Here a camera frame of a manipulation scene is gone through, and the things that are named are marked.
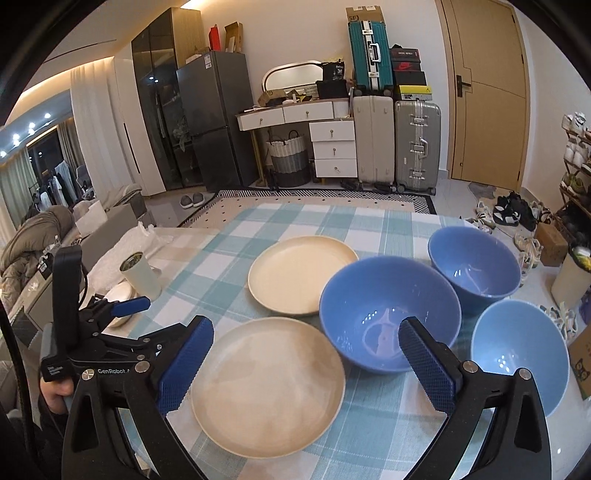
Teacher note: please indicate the cream plate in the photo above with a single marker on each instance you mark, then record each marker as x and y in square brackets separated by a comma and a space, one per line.
[300, 277]

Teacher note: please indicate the oval mirror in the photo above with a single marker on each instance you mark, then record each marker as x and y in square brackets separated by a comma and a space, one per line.
[291, 76]

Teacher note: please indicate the black storage basket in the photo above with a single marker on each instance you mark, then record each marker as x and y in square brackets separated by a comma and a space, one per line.
[332, 89]

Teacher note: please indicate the black paper bag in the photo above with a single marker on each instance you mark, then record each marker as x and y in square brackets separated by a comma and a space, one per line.
[333, 71]

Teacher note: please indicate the small brown cardboard box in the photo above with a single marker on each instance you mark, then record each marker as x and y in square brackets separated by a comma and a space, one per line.
[549, 244]

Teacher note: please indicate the white curtain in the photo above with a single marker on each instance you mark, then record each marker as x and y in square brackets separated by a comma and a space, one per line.
[97, 138]

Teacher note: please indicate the hanging clothes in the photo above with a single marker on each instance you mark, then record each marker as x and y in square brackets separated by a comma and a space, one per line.
[53, 184]

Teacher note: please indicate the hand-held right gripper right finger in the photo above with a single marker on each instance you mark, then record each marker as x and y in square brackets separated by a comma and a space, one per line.
[427, 364]

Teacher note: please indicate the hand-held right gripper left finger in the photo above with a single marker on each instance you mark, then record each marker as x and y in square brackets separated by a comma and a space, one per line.
[184, 364]

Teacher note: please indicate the scattered sneakers group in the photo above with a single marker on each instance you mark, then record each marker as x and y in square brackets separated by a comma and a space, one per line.
[505, 212]

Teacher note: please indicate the wooden door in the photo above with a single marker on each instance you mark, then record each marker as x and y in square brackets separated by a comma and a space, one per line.
[489, 92]

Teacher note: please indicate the shelved shoes collection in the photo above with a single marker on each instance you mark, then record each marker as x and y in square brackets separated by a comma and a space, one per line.
[575, 152]

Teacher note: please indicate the open cardboard box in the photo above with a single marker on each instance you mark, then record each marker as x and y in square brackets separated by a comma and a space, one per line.
[233, 39]

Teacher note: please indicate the beige plate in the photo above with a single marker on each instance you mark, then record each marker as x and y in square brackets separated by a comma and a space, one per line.
[268, 387]

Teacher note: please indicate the grey door mat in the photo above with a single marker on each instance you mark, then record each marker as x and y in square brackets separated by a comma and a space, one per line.
[480, 189]

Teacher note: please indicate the white cylindrical container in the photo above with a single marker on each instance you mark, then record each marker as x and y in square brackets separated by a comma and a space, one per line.
[143, 281]

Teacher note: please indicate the teal suitcase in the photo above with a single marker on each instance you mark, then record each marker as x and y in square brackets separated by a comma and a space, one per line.
[364, 55]

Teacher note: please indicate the brown puffer jacket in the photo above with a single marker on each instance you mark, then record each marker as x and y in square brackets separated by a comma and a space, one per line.
[32, 244]

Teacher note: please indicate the cat print cardboard box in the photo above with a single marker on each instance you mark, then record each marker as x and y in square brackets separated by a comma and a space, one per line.
[581, 364]

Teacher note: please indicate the beige suitcase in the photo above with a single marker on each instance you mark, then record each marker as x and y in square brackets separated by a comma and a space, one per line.
[374, 138]

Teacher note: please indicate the silver suitcase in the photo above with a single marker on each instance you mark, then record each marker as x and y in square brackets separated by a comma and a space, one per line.
[418, 143]

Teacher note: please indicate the grey sofa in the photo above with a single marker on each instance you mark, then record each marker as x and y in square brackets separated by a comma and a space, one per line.
[115, 221]

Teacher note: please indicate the yellow and black shoe box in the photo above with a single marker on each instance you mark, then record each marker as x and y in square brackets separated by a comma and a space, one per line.
[415, 93]

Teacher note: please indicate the small white dish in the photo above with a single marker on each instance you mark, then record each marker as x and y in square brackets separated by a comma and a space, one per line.
[121, 295]

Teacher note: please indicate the grey office chair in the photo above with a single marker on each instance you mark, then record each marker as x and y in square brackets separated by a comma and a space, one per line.
[85, 182]

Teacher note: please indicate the white vanity desk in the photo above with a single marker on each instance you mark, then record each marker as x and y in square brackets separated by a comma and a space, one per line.
[332, 138]

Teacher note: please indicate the light blue bowl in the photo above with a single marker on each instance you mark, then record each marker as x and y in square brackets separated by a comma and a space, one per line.
[517, 350]

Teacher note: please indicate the white plastic bag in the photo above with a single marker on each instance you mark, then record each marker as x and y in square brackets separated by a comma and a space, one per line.
[134, 240]

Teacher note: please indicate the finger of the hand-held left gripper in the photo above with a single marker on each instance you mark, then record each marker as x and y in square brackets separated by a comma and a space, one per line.
[134, 304]
[134, 345]

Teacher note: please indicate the dark glass cabinet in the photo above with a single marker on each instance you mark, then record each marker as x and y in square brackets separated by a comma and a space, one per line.
[157, 92]

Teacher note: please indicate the flat cardboard box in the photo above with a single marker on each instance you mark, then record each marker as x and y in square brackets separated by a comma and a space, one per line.
[364, 14]

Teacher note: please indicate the white wardrobe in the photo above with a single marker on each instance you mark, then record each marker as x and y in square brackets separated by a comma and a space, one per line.
[138, 161]

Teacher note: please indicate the woven laundry basket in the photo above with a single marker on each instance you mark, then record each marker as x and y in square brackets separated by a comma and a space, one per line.
[288, 159]

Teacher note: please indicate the dark grey refrigerator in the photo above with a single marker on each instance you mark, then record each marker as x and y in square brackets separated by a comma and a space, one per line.
[217, 115]

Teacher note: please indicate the person's left hand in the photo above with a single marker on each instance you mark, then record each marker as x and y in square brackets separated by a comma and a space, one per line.
[55, 393]

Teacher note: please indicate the white trash bin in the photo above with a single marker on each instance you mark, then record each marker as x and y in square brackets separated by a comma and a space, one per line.
[570, 281]

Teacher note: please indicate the pair of grey slippers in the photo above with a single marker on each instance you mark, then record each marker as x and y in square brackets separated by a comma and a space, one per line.
[191, 201]

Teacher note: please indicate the wooden shoe rack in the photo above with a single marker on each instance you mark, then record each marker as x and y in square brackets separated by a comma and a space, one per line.
[568, 191]

